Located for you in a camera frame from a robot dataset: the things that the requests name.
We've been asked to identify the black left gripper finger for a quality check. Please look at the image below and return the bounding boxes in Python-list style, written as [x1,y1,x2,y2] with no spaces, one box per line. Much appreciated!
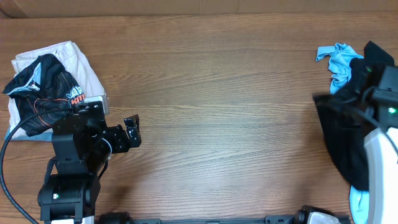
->
[126,127,142,148]
[124,114,139,128]

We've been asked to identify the black t-shirt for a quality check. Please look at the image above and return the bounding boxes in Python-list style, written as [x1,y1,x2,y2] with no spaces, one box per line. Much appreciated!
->
[313,41,397,191]

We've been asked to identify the light blue t-shirt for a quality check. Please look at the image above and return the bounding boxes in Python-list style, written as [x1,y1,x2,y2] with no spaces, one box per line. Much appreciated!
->
[315,43,364,95]

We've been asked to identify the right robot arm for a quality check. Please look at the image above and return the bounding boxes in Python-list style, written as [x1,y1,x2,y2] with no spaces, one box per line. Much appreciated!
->
[356,65,397,224]

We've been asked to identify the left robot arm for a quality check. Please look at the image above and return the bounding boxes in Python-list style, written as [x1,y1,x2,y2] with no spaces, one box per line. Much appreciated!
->
[37,114,142,223]

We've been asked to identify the black orange printed jersey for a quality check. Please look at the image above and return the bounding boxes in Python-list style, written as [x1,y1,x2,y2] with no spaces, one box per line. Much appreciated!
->
[3,54,85,137]

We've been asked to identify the beige folded garment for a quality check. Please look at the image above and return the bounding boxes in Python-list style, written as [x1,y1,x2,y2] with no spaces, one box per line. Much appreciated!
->
[6,41,106,137]

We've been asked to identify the grey blue folded cloth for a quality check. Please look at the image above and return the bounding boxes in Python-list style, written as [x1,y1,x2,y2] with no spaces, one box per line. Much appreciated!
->
[11,128,53,141]

